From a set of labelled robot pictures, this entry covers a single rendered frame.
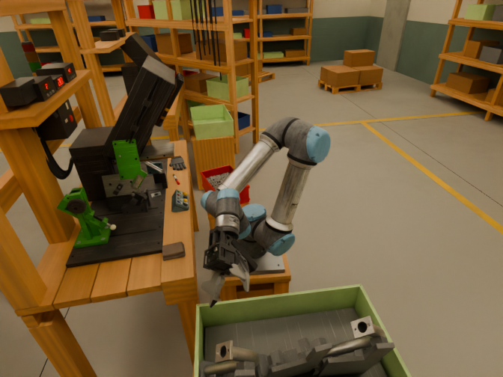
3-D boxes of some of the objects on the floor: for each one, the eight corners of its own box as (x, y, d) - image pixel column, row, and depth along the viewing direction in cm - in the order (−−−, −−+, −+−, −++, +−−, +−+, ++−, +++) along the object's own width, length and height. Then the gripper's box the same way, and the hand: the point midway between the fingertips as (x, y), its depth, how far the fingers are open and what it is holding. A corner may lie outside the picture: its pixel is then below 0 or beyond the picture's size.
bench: (198, 225, 301) (186, 142, 254) (214, 384, 177) (194, 279, 130) (124, 236, 290) (96, 151, 244) (85, 414, 166) (13, 311, 119)
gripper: (193, 239, 95) (186, 304, 82) (236, 212, 84) (234, 283, 72) (215, 248, 100) (211, 311, 87) (258, 224, 89) (260, 292, 76)
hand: (230, 301), depth 81 cm, fingers open, 14 cm apart
